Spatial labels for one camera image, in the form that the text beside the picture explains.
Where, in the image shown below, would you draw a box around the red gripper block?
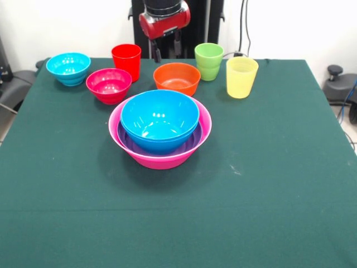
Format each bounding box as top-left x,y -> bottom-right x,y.
138,1 -> 192,64

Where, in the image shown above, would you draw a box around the small orange bowl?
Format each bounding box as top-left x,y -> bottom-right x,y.
153,63 -> 201,97

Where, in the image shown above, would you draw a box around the medium blue bowl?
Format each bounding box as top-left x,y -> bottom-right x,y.
122,122 -> 199,156
120,89 -> 200,143

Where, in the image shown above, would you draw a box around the yellow cup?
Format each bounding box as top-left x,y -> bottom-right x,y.
226,57 -> 259,99

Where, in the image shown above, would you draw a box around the purple shallow bowl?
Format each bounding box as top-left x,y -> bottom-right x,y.
117,119 -> 204,159

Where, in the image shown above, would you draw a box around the large pink bowl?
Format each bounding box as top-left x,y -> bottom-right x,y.
108,90 -> 213,170

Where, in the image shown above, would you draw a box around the red cup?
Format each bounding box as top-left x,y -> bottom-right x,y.
111,43 -> 142,83

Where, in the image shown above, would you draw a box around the green cup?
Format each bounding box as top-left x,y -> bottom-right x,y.
194,42 -> 225,82

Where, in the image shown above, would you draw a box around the small crimson bowl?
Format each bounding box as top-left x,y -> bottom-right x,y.
85,68 -> 133,106

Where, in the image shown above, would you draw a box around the small blue bowl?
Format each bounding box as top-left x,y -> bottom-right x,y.
46,52 -> 91,80
55,73 -> 88,87

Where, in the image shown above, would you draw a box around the dark green tablecloth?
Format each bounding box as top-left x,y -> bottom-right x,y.
0,57 -> 357,268

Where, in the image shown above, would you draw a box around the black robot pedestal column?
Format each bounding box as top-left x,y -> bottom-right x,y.
128,0 -> 225,59

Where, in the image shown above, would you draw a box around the black wall cable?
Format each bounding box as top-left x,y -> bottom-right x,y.
233,0 -> 252,59

